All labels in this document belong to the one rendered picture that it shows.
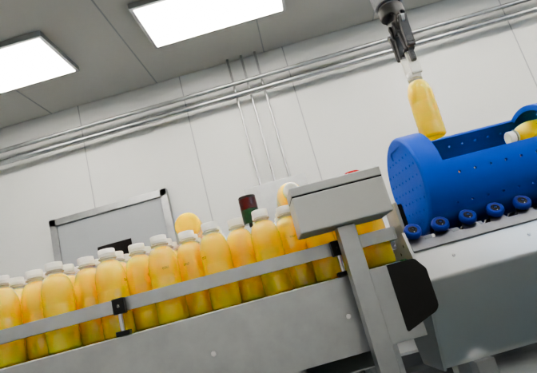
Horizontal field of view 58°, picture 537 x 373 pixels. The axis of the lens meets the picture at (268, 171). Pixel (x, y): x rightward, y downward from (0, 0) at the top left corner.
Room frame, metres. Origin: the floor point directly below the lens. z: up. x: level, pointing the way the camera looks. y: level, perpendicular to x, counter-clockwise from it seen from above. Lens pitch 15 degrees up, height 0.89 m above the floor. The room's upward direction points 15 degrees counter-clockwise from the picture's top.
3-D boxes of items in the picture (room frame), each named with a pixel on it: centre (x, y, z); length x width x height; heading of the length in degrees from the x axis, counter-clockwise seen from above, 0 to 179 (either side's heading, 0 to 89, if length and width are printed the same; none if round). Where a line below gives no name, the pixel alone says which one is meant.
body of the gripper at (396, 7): (1.31, -0.48, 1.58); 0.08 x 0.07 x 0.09; 4
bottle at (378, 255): (1.18, -0.20, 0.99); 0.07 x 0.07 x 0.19
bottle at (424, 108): (1.31, -0.48, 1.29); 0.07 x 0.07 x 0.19
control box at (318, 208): (1.04, -0.13, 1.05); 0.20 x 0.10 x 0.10; 94
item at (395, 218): (1.35, -0.31, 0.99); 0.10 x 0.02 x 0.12; 4
